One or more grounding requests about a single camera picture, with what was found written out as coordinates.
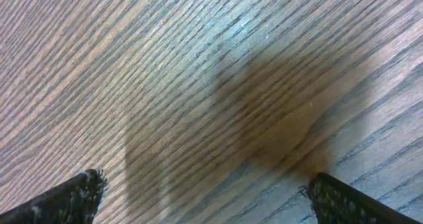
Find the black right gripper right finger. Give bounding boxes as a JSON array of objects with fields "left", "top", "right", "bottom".
[{"left": 306, "top": 172, "right": 419, "bottom": 224}]

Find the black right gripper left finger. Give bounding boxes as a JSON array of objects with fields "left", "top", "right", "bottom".
[{"left": 1, "top": 169, "right": 108, "bottom": 224}]

